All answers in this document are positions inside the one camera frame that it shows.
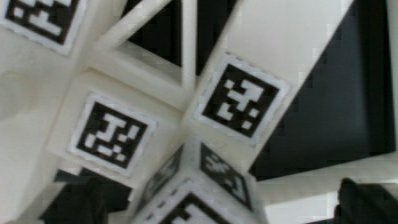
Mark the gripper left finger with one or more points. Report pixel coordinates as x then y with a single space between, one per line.
81 198

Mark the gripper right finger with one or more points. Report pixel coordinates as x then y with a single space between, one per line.
367 204

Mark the white tagged cube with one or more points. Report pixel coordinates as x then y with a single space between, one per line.
197 192

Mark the white chair back frame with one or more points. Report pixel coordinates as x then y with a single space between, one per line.
67 60

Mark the white front fence bar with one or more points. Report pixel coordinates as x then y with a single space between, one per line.
298 196

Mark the white fence bar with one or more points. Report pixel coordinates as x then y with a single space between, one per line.
392 49
298 196

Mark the white right fence bar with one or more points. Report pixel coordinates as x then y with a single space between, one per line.
392 49

